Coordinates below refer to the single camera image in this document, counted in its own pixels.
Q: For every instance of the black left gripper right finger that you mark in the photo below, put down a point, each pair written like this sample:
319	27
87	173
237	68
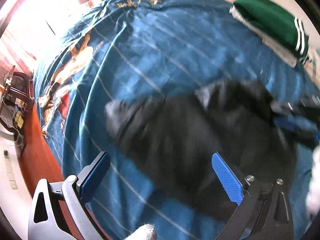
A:
268	203

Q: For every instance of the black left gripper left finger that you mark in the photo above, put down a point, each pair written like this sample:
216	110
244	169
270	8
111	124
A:
46	220

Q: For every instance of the black leather jacket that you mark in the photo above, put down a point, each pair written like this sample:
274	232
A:
172	139

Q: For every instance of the white gloved hand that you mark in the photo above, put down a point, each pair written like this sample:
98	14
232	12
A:
144	232

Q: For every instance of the green varsity jacket folded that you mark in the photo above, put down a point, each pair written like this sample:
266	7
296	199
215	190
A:
283	32

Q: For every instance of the blue striped bedspread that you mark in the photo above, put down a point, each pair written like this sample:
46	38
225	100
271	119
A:
128	49

